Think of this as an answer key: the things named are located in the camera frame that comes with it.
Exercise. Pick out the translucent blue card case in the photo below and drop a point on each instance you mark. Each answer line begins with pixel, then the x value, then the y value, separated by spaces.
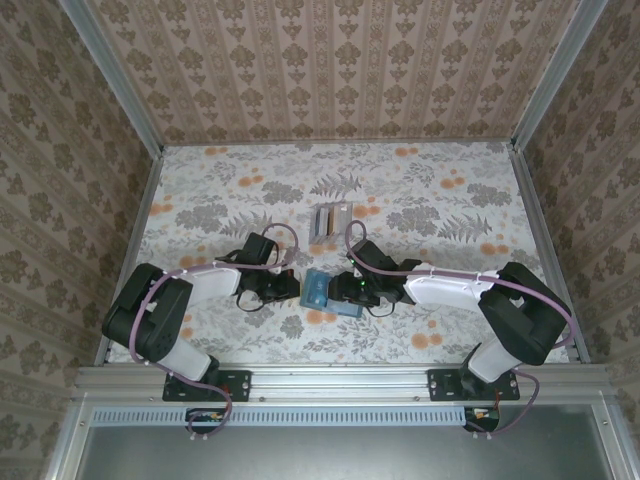
pixel 315 287

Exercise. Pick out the clear acrylic card holder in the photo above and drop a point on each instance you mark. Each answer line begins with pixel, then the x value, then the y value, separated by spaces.
pixel 348 225

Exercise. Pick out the tan card stack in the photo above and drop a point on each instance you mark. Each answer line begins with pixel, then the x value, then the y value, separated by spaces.
pixel 331 221

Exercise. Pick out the white card stack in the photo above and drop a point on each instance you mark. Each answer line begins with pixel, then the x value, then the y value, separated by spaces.
pixel 318 222

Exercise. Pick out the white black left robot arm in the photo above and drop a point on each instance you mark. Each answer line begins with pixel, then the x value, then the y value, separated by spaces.
pixel 215 282

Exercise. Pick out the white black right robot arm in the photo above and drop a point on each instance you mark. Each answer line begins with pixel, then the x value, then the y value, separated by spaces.
pixel 445 290

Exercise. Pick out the aluminium table edge beam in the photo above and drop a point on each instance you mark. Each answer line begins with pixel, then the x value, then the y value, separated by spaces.
pixel 340 382

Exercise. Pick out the black controller board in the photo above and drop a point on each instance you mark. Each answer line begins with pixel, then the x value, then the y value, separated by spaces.
pixel 482 419
pixel 205 420

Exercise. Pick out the grey metal panel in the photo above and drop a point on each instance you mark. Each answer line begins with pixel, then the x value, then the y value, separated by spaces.
pixel 340 455

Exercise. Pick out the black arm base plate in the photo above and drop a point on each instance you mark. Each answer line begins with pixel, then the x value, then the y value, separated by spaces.
pixel 240 385
pixel 445 385

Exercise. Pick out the aluminium table side rail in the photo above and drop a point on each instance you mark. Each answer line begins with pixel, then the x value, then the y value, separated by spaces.
pixel 132 250
pixel 547 250

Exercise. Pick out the aluminium frame post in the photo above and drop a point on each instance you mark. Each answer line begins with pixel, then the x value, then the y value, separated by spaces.
pixel 120 85
pixel 550 75

